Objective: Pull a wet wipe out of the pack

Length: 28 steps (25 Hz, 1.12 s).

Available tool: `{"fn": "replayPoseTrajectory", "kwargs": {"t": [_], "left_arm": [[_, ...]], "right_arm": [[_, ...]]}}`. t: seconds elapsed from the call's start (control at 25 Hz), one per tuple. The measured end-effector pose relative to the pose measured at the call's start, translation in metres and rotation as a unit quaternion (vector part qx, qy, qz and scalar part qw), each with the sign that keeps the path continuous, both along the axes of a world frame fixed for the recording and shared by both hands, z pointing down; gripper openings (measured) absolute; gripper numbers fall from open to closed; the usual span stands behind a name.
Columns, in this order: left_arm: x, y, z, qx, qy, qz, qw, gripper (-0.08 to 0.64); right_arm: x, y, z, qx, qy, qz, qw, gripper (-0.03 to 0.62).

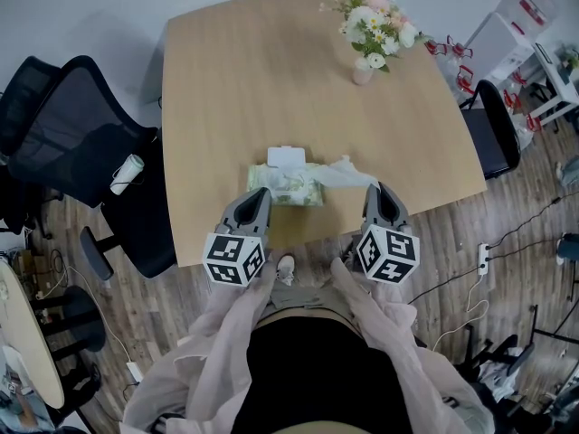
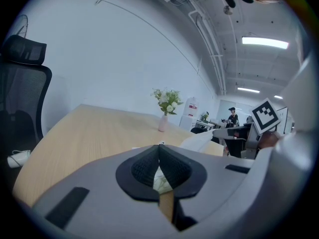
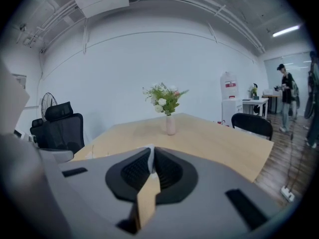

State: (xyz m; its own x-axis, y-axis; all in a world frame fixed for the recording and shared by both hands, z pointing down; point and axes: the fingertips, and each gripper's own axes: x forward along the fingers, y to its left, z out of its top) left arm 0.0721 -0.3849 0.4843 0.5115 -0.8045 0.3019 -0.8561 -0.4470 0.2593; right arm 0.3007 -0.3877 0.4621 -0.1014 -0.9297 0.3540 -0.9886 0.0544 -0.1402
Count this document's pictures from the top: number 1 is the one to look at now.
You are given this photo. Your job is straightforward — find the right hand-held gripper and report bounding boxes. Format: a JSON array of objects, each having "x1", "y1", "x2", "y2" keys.
[{"x1": 356, "y1": 182, "x2": 421, "y2": 285}]

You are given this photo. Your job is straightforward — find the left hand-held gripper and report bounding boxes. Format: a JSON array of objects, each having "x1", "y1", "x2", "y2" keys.
[{"x1": 202, "y1": 186, "x2": 274, "y2": 288}]

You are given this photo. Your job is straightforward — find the green tissue packet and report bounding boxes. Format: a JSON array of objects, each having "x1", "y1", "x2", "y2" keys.
[{"x1": 247, "y1": 145, "x2": 327, "y2": 208}]

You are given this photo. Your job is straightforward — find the white tissue sheet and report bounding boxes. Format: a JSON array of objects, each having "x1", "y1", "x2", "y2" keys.
[{"x1": 311, "y1": 154, "x2": 381, "y2": 190}]

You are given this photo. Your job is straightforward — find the person's left forearm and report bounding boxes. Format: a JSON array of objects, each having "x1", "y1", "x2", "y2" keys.
[{"x1": 185, "y1": 259, "x2": 280, "y2": 379}]

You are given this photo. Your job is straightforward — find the person's right forearm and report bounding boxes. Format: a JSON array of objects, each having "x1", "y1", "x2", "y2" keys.
[{"x1": 329, "y1": 256, "x2": 420, "y2": 365}]

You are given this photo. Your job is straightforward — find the person's white shoe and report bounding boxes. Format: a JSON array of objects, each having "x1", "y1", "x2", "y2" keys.
[{"x1": 275, "y1": 254, "x2": 296, "y2": 287}]

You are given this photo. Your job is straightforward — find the white cylindrical bottle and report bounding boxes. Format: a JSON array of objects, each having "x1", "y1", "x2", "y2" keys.
[{"x1": 109, "y1": 154, "x2": 145, "y2": 196}]

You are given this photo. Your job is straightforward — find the black folding chair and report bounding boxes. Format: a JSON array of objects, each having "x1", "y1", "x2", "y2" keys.
[{"x1": 459, "y1": 79, "x2": 521, "y2": 180}]

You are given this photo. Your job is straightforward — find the wooden table white legs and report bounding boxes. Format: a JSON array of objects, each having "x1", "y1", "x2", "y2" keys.
[{"x1": 139, "y1": 0, "x2": 488, "y2": 269}]

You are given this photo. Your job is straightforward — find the cluster of clear water jugs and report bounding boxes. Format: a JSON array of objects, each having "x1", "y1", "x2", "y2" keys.
[{"x1": 424, "y1": 33, "x2": 544, "y2": 148}]

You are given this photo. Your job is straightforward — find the person's body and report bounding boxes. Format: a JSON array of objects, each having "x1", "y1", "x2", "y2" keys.
[{"x1": 121, "y1": 282, "x2": 494, "y2": 434}]

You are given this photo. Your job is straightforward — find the vase with white flowers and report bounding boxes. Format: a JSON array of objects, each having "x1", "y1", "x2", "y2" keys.
[{"x1": 319, "y1": 0, "x2": 431, "y2": 86}]

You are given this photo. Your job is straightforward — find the black mesh office chair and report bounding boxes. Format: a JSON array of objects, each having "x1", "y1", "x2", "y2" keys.
[{"x1": 0, "y1": 55, "x2": 177, "y2": 279}]

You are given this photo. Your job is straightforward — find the white water dispenser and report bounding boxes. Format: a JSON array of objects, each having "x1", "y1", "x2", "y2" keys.
[{"x1": 464, "y1": 11, "x2": 536, "y2": 83}]

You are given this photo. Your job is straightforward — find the black tripod stand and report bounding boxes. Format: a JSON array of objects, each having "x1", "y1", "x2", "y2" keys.
[{"x1": 531, "y1": 303, "x2": 579, "y2": 347}]

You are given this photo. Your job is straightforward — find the small white table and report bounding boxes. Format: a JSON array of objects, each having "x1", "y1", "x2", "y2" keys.
[{"x1": 533, "y1": 41, "x2": 579, "y2": 128}]

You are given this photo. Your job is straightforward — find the small potted plant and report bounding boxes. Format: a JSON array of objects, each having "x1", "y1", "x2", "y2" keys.
[{"x1": 558, "y1": 42, "x2": 579, "y2": 71}]

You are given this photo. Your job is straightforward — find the water jug red label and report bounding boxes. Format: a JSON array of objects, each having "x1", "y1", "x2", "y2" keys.
[{"x1": 499, "y1": 0, "x2": 556, "y2": 33}]

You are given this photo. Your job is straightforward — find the beige oval table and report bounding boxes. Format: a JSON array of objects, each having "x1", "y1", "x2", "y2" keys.
[{"x1": 0, "y1": 259, "x2": 106, "y2": 410}]

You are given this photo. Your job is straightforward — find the white power cable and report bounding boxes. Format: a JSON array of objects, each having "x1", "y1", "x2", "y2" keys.
[{"x1": 432, "y1": 274, "x2": 490, "y2": 352}]

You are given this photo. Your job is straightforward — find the black power cable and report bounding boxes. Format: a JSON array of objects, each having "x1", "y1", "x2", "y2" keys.
[{"x1": 488, "y1": 194, "x2": 565, "y2": 250}]

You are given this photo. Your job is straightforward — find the thin white cable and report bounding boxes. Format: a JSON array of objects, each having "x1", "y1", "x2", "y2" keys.
[{"x1": 56, "y1": 264, "x2": 132, "y2": 365}]

